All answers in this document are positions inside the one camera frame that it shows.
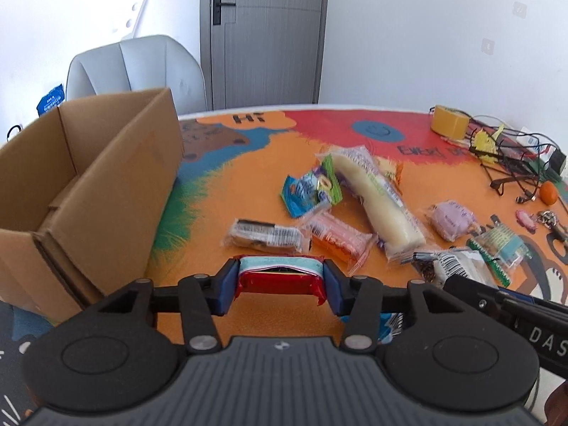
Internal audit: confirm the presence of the long white bread packet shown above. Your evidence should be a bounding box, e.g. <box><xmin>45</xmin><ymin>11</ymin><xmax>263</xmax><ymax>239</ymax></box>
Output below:
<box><xmin>316</xmin><ymin>146</ymin><xmax>427</xmax><ymax>263</ymax></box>

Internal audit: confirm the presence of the grey padded chair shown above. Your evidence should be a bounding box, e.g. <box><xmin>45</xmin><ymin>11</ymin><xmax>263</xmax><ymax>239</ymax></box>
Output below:
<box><xmin>66</xmin><ymin>34</ymin><xmax>208</xmax><ymax>114</ymax></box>

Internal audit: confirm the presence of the black door handle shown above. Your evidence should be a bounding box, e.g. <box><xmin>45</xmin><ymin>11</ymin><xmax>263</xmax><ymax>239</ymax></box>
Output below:
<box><xmin>212</xmin><ymin>0</ymin><xmax>236</xmax><ymax>26</ymax></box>

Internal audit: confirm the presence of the purple bun packet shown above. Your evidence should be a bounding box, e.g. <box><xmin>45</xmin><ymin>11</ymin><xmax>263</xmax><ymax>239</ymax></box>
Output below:
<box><xmin>424</xmin><ymin>200</ymin><xmax>482</xmax><ymax>242</ymax></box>

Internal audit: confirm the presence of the bunch of keys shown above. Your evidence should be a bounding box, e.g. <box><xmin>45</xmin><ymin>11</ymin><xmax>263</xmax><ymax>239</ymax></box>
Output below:
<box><xmin>537</xmin><ymin>210</ymin><xmax>568</xmax><ymax>242</ymax></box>

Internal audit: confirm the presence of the yellow crinkled plastic piece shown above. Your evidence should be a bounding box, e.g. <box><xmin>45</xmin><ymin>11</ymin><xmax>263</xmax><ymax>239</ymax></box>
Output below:
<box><xmin>469</xmin><ymin>124</ymin><xmax>507</xmax><ymax>157</ymax></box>

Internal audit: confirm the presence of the grey door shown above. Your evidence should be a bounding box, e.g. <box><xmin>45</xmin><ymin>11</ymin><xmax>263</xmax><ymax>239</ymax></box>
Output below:
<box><xmin>200</xmin><ymin>0</ymin><xmax>331</xmax><ymax>111</ymax></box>

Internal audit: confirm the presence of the green purple snack packet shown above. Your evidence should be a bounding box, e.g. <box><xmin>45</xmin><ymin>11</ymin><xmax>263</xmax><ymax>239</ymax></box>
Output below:
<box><xmin>313</xmin><ymin>153</ymin><xmax>345</xmax><ymax>205</ymax></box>

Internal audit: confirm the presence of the small orange ball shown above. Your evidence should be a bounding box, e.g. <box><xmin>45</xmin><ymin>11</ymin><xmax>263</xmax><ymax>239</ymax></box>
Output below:
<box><xmin>539</xmin><ymin>181</ymin><xmax>559</xmax><ymax>206</ymax></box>

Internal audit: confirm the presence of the white wall socket panel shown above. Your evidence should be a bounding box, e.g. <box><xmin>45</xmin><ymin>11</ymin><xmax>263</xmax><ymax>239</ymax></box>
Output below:
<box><xmin>111</xmin><ymin>0</ymin><xmax>148</xmax><ymax>38</ymax></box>

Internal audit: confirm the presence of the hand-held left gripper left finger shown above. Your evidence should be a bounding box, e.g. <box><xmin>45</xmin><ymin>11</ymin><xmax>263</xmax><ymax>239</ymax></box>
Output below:
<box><xmin>95</xmin><ymin>257</ymin><xmax>241</xmax><ymax>355</ymax></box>

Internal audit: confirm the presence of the brown cardboard box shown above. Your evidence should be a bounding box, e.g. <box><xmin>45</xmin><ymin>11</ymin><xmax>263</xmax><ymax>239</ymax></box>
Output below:
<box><xmin>0</xmin><ymin>87</ymin><xmax>185</xmax><ymax>322</ymax></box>

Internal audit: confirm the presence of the blue plastic bag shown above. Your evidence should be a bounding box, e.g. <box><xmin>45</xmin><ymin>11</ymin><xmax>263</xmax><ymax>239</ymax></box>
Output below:
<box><xmin>36</xmin><ymin>83</ymin><xmax>67</xmax><ymax>118</ymax></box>

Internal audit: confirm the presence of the dark barcode snack packet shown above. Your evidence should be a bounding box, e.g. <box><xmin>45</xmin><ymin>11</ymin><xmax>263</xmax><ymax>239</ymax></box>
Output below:
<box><xmin>402</xmin><ymin>248</ymin><xmax>498</xmax><ymax>287</ymax></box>

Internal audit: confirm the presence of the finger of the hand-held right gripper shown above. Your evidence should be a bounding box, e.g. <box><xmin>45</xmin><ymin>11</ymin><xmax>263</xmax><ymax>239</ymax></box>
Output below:
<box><xmin>444</xmin><ymin>274</ymin><xmax>511</xmax><ymax>320</ymax></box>

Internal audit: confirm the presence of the pink keychain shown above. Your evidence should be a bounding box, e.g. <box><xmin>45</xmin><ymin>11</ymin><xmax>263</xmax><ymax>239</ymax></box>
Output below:
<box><xmin>515</xmin><ymin>210</ymin><xmax>539</xmax><ymax>231</ymax></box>

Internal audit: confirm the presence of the small blue white packet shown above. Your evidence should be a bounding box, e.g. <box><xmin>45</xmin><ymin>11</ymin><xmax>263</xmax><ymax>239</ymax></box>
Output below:
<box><xmin>342</xmin><ymin>313</ymin><xmax>404</xmax><ymax>344</ymax></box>

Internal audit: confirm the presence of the blue snack packet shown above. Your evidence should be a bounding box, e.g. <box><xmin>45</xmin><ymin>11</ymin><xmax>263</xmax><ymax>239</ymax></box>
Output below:
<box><xmin>279</xmin><ymin>173</ymin><xmax>333</xmax><ymax>219</ymax></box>

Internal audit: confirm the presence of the dark cookie packet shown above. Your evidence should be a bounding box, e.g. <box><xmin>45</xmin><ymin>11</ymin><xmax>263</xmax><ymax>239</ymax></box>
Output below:
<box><xmin>222</xmin><ymin>218</ymin><xmax>311</xmax><ymax>253</ymax></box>

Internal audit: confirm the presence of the red notebook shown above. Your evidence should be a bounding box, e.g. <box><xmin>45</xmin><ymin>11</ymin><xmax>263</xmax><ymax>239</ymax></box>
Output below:
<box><xmin>497</xmin><ymin>140</ymin><xmax>551</xmax><ymax>161</ymax></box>

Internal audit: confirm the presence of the green striped snack packet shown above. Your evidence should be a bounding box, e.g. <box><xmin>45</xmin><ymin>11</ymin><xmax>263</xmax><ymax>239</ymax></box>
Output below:
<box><xmin>466</xmin><ymin>217</ymin><xmax>535</xmax><ymax>287</ymax></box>

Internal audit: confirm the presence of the red snack packet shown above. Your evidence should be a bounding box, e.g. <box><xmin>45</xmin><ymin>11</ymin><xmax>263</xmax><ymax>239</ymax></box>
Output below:
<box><xmin>233</xmin><ymin>255</ymin><xmax>329</xmax><ymax>307</ymax></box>

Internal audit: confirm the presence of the tangle of black cables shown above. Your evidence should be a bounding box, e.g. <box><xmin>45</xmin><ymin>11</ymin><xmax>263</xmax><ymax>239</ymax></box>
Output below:
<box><xmin>466</xmin><ymin>114</ymin><xmax>568</xmax><ymax>205</ymax></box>

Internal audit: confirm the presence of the yellow tape roll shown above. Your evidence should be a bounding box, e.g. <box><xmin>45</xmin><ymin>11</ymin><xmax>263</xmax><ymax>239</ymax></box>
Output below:
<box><xmin>431</xmin><ymin>105</ymin><xmax>472</xmax><ymax>139</ymax></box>

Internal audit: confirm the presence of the pink orange snack packet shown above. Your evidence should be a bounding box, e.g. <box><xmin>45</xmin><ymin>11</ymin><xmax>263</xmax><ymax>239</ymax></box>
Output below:
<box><xmin>302</xmin><ymin>212</ymin><xmax>373</xmax><ymax>276</ymax></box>

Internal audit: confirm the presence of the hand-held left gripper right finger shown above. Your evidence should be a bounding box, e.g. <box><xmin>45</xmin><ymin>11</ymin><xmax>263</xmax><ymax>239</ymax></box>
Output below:
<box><xmin>322</xmin><ymin>258</ymin><xmax>464</xmax><ymax>352</ymax></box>

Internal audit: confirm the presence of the orange rice cracker packet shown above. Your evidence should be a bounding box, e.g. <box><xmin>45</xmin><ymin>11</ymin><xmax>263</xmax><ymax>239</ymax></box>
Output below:
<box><xmin>375</xmin><ymin>156</ymin><xmax>404</xmax><ymax>187</ymax></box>

